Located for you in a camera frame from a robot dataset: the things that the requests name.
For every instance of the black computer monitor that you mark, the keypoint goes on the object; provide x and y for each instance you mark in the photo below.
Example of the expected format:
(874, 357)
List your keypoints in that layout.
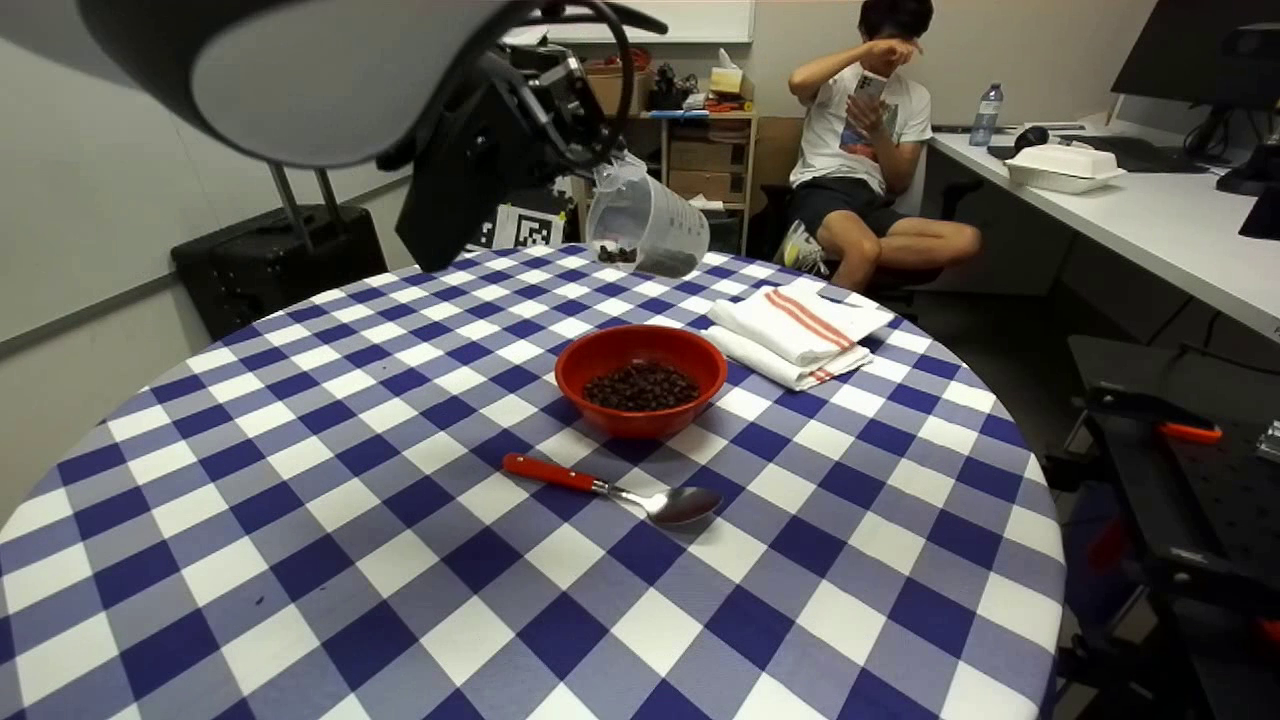
(1201, 55)

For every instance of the wooden shelf unit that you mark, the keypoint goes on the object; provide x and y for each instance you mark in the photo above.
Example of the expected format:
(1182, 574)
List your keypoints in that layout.
(704, 160)

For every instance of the white towel with red stripe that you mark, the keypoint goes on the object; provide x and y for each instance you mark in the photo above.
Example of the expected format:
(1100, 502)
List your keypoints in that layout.
(802, 335)

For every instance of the red bowl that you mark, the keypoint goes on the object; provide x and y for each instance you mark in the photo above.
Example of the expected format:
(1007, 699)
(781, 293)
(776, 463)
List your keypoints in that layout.
(643, 401)

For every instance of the clear plastic measuring jug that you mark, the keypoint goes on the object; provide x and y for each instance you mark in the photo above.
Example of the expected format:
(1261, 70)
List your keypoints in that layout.
(660, 224)

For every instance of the black computer mouse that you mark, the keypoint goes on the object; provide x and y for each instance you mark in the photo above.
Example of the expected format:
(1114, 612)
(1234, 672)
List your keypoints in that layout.
(1028, 136)

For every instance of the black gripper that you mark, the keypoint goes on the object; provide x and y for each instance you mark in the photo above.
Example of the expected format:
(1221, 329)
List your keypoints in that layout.
(567, 115)

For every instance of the black robot mounting stand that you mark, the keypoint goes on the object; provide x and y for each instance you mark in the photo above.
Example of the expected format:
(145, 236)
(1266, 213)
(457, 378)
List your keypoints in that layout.
(1201, 533)

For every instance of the white takeout container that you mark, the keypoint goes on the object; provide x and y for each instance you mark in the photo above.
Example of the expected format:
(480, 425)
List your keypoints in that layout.
(1064, 164)

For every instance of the fiducial marker board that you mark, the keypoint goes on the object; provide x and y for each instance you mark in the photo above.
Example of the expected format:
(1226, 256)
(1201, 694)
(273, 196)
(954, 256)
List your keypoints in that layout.
(527, 228)

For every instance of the person in white shirt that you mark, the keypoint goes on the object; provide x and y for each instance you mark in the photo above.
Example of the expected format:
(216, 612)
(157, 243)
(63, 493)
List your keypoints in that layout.
(853, 135)

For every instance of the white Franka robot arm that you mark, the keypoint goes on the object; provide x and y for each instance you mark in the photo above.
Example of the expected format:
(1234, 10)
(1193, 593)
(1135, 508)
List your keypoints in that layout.
(333, 82)

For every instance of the cardboard box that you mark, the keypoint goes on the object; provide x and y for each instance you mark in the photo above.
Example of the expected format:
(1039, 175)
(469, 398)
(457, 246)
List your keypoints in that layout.
(702, 164)

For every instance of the clear water bottle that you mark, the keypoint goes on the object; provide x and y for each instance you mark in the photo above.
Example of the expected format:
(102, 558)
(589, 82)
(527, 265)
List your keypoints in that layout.
(985, 119)

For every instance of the black keyboard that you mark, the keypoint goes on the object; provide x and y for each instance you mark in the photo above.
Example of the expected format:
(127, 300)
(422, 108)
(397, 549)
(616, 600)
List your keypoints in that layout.
(1146, 153)

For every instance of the blue white checkered tablecloth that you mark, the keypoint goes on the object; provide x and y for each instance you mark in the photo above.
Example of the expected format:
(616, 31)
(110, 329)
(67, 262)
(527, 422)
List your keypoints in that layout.
(333, 533)

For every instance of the white desk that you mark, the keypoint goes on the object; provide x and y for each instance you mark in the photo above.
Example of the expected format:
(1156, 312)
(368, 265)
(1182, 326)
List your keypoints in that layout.
(1175, 252)

